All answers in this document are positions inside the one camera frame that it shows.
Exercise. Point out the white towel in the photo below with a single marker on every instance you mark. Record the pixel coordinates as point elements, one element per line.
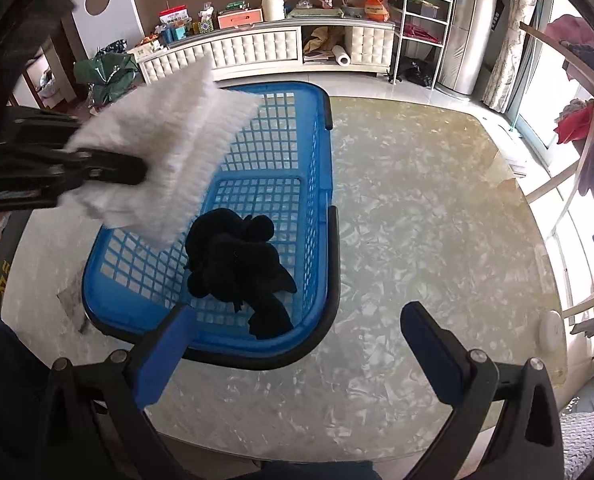
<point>177,120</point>

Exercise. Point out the red and white package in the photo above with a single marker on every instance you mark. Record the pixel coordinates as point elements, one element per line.
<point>173,15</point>

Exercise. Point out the clothes drying rack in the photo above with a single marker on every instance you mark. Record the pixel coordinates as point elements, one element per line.
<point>537,32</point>

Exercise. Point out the green flat box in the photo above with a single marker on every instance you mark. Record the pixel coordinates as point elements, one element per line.
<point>314,12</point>

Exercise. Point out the white metal shelf rack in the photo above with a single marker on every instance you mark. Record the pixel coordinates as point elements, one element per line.
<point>445,35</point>

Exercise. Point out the white round disc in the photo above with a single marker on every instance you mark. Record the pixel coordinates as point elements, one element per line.
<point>552,332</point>

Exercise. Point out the blue plastic basket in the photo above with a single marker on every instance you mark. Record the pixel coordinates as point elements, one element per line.
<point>127,305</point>

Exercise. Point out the patterned curtain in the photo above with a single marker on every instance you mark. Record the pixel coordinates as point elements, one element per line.
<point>514,35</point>

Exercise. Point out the silver standing air conditioner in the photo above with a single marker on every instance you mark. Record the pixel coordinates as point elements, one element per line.
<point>469,25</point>

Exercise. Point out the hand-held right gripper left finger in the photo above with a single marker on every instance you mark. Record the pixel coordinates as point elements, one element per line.
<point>162,360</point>

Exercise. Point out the red bag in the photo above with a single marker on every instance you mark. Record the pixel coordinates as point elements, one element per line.
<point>419,32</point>

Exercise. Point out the orange bag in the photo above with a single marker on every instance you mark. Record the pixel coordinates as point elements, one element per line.
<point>376,7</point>

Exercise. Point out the green tissue box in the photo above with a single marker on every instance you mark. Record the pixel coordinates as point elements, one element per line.
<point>206,24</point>

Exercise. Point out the grey knit chair cushion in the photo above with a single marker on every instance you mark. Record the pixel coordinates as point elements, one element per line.
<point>582,440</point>

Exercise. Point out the black bag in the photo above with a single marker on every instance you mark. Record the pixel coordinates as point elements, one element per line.
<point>414,72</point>

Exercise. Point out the person's dark clothing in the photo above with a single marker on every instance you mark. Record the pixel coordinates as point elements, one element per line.
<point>7,385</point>

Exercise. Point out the paper towel roll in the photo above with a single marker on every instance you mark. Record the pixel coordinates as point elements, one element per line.
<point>342,56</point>

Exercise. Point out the white tufted cabinet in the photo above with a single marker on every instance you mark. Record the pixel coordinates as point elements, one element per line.
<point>257,50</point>

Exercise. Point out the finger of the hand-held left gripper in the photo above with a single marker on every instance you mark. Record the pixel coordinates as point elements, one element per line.
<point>77,182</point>
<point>107,160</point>

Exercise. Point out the tan paper bag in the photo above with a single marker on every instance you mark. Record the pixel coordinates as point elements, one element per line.
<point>322,40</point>

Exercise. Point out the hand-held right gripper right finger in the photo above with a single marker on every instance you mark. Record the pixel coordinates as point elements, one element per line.
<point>429,355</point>

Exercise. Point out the black cloth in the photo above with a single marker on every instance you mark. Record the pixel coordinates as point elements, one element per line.
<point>237,265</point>

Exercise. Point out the orange box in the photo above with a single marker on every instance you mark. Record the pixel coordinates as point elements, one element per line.
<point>239,20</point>

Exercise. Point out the row of hanging clothes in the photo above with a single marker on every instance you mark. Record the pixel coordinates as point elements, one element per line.
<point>582,120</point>

